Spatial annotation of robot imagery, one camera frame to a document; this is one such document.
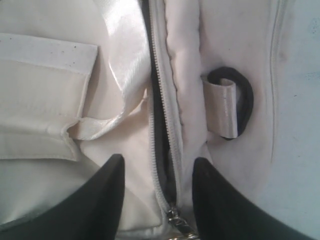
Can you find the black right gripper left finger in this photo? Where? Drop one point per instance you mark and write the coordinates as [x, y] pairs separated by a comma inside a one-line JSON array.
[[92, 212]]

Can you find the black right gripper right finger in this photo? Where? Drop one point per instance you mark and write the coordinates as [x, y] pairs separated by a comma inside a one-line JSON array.
[[287, 209]]

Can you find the cream duffel bag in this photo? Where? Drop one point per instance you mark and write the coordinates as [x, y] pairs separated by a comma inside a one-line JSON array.
[[162, 83]]

